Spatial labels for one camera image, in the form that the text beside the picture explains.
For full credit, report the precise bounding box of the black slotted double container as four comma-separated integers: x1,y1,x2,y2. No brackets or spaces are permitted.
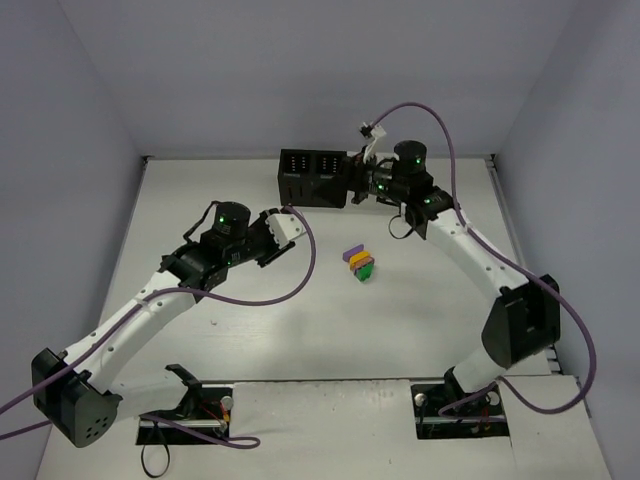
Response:
277,149,347,209

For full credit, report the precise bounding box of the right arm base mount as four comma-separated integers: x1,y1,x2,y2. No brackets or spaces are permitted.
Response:
410,372,510,440

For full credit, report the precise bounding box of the purple curved lego top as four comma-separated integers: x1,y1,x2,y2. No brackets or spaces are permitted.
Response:
342,244,364,263

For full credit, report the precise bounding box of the pink patterned lego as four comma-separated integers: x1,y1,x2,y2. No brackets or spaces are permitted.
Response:
350,256,375,274

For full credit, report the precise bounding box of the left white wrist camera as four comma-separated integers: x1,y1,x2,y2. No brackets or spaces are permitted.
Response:
266,213,306,249

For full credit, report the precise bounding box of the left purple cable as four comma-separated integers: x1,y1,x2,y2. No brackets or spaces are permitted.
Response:
0,205,317,446

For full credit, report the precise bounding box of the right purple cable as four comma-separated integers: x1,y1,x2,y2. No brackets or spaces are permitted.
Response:
372,102,598,419

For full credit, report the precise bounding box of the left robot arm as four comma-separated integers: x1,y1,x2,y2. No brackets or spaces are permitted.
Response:
31,201,308,448

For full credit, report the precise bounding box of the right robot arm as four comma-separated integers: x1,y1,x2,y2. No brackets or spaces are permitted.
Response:
340,140,560,401

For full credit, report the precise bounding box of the purple cable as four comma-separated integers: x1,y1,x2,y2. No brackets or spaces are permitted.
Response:
372,102,598,419
0,205,317,446

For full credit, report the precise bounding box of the dark green lego piece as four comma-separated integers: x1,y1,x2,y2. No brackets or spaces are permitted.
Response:
354,263,375,282

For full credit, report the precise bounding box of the yellow curved lego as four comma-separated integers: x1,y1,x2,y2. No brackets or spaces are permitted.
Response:
349,250,373,269

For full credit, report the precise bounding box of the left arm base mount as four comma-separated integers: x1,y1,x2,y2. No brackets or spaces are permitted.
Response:
136,364,234,446

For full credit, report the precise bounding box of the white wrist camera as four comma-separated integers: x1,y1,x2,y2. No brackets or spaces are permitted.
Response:
359,123,386,162
266,213,306,249

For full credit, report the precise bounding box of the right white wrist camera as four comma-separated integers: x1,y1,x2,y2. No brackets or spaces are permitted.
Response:
359,123,386,162

